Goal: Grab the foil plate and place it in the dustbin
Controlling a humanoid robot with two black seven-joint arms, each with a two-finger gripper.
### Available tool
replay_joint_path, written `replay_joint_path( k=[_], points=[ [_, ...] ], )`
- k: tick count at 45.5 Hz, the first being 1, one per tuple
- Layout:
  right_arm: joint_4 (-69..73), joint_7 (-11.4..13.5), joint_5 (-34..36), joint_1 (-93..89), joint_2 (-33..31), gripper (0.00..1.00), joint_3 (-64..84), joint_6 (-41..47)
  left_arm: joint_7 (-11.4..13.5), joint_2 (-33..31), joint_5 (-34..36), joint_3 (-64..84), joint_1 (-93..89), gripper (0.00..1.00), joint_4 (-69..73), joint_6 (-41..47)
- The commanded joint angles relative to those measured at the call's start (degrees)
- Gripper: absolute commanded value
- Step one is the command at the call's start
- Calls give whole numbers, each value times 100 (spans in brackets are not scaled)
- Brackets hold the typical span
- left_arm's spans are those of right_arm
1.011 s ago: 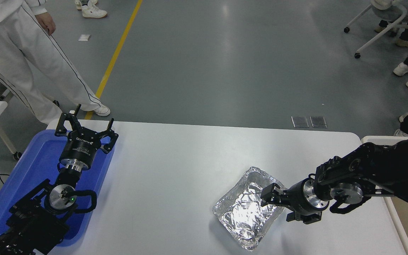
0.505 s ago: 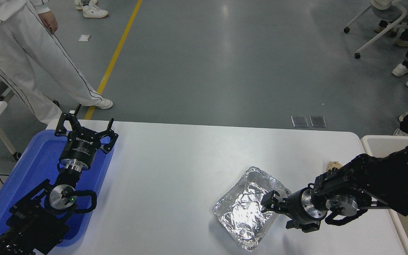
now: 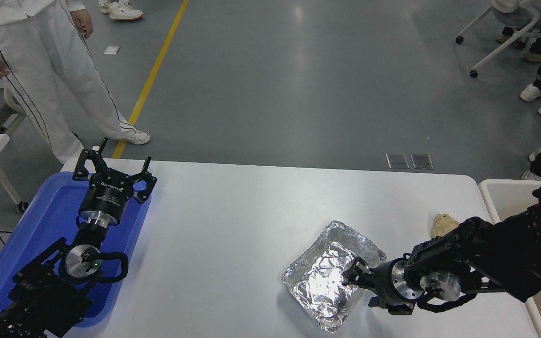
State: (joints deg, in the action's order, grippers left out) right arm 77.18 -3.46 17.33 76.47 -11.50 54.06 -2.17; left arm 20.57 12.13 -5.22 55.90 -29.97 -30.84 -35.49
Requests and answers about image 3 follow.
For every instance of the white wheeled office chair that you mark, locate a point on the white wheeled office chair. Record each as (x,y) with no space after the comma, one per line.
(510,40)

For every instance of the metal floor plate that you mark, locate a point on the metal floor plate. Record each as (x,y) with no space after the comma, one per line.
(421,161)
(398,161)

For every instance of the person's left hand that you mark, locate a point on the person's left hand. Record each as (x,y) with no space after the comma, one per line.
(83,22)

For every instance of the blue plastic tray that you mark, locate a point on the blue plastic tray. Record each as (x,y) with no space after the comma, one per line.
(50,220)

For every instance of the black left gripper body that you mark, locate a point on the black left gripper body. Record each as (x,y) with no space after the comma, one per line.
(106,199)

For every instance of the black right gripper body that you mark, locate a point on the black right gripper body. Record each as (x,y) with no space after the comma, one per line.
(381,281)

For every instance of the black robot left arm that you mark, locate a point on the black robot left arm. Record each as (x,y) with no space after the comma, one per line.
(40,291)

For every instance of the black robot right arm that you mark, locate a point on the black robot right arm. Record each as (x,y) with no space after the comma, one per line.
(510,253)

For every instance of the white paper scrap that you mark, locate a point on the white paper scrap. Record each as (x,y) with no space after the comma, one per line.
(112,50)

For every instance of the large pale bin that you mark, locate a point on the large pale bin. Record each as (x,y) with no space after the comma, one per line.
(510,197)

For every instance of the crumpled tan paper ball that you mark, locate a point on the crumpled tan paper ball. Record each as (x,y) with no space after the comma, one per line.
(443,224)

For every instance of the silver foil tray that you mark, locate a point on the silver foil tray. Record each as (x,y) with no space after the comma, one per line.
(322,281)

